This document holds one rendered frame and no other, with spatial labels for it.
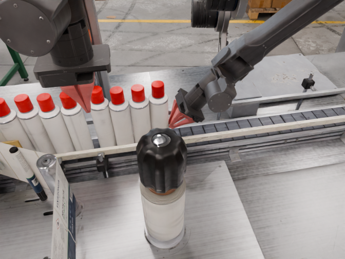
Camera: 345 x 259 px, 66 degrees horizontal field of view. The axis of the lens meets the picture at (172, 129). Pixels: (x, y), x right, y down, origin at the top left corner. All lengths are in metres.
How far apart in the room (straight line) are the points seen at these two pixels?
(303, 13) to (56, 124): 0.61
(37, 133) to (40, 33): 0.49
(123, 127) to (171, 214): 0.30
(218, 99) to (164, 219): 0.29
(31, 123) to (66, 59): 0.37
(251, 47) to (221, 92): 0.12
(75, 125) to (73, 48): 0.37
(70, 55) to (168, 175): 0.22
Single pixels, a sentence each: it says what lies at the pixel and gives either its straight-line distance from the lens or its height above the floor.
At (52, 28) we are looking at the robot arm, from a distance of 0.30.
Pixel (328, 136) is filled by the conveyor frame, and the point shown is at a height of 0.84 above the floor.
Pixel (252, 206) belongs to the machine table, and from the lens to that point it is 0.77.
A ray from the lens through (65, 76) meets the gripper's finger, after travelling 0.40.
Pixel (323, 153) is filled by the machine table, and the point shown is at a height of 0.83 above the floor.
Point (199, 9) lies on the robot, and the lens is 1.60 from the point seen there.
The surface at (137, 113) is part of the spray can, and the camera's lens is 0.69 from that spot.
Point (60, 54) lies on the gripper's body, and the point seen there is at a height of 1.30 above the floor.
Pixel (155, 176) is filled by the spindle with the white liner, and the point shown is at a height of 1.14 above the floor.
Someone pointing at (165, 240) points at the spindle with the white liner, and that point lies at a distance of 0.61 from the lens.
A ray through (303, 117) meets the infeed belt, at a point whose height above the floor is 0.88.
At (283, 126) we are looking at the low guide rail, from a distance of 0.88.
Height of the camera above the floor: 1.47
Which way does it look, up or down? 44 degrees down
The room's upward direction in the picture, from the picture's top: straight up
